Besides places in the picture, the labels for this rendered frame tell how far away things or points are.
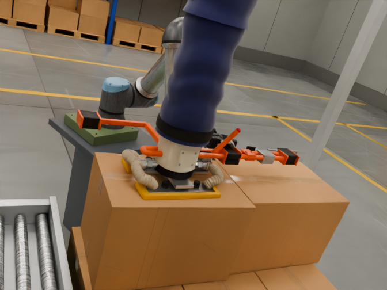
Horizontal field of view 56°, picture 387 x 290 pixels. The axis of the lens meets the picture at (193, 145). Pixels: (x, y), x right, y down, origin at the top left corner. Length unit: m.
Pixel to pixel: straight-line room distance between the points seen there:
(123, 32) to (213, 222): 7.66
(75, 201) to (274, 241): 1.31
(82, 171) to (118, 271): 1.02
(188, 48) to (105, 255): 0.79
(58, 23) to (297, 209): 7.40
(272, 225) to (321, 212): 0.28
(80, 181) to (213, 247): 1.12
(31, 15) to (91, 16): 1.19
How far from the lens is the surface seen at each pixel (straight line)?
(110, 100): 2.15
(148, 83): 2.14
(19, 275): 1.60
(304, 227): 1.89
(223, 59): 1.28
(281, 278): 1.93
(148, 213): 1.34
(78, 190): 2.44
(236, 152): 1.60
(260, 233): 1.73
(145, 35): 9.05
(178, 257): 1.53
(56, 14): 8.51
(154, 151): 1.40
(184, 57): 1.29
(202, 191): 1.46
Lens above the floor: 1.68
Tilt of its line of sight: 23 degrees down
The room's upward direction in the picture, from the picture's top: 17 degrees clockwise
